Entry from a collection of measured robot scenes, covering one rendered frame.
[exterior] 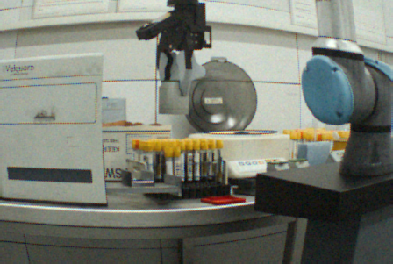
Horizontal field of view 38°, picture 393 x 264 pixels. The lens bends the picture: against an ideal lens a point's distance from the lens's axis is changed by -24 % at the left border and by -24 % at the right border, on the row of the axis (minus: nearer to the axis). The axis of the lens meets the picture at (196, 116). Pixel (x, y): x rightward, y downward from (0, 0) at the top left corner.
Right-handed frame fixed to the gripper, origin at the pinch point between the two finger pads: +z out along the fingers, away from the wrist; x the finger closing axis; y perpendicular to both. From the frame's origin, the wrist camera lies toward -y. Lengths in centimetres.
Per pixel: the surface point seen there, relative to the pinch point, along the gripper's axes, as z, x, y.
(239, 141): 12.1, 13.3, 31.3
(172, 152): 12.2, 0.3, 0.0
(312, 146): 13.3, -6.9, 38.3
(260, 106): 4, 41, 68
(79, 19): -23, 52, 5
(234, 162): 17.1, 13.2, 29.8
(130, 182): 17.6, -3.0, -13.6
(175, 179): 17.1, -5.0, -3.9
